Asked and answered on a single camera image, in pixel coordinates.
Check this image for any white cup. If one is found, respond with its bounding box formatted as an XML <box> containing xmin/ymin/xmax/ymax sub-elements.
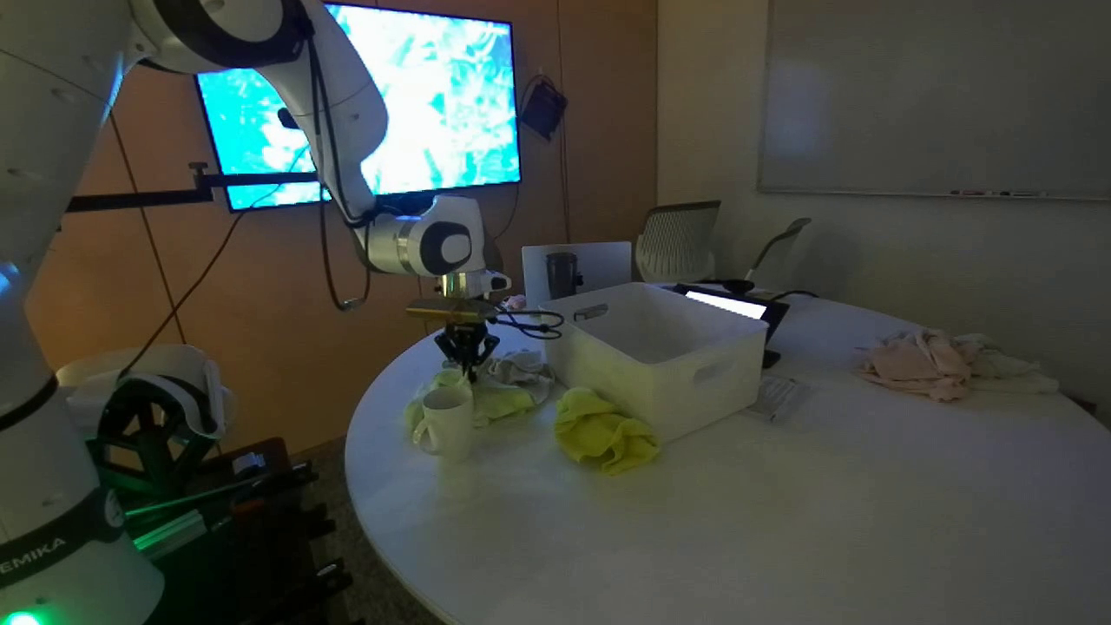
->
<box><xmin>416</xmin><ymin>381</ymin><xmax>478</xmax><ymax>458</ymax></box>

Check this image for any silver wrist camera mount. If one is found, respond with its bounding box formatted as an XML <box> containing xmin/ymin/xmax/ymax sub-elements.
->
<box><xmin>406</xmin><ymin>268</ymin><xmax>517</xmax><ymax>330</ymax></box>

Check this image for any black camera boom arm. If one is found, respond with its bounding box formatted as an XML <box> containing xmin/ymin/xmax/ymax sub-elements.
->
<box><xmin>67</xmin><ymin>159</ymin><xmax>328</xmax><ymax>219</ymax></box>

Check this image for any wall television screen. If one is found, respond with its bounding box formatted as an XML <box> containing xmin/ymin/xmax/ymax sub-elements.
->
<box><xmin>186</xmin><ymin>0</ymin><xmax>529</xmax><ymax>219</ymax></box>

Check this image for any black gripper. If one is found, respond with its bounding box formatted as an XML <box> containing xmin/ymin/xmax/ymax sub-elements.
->
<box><xmin>433</xmin><ymin>317</ymin><xmax>503</xmax><ymax>381</ymax></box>

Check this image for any black wall device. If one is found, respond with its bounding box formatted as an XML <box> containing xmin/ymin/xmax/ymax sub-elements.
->
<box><xmin>525</xmin><ymin>76</ymin><xmax>573</xmax><ymax>142</ymax></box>

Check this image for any wall whiteboard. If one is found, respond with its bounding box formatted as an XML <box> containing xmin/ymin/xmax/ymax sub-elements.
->
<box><xmin>757</xmin><ymin>0</ymin><xmax>1111</xmax><ymax>209</ymax></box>

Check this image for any grey mesh office chair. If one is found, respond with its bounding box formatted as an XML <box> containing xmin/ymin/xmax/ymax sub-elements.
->
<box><xmin>630</xmin><ymin>198</ymin><xmax>728</xmax><ymax>289</ymax></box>

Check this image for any bright yellow cloth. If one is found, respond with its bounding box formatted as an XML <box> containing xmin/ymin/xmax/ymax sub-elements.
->
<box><xmin>551</xmin><ymin>385</ymin><xmax>664</xmax><ymax>474</ymax></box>

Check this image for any pale white cloth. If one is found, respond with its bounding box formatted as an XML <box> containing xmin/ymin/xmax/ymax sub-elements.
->
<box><xmin>960</xmin><ymin>330</ymin><xmax>1063</xmax><ymax>395</ymax></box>

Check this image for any pink cloth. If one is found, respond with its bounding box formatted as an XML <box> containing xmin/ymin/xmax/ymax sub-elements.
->
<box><xmin>864</xmin><ymin>327</ymin><xmax>978</xmax><ymax>407</ymax></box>

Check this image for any white plastic basket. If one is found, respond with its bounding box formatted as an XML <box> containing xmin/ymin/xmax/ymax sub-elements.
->
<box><xmin>559</xmin><ymin>282</ymin><xmax>769</xmax><ymax>443</ymax></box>

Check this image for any white waffle towel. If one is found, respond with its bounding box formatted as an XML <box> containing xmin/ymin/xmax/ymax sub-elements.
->
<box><xmin>483</xmin><ymin>346</ymin><xmax>565</xmax><ymax>399</ymax></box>

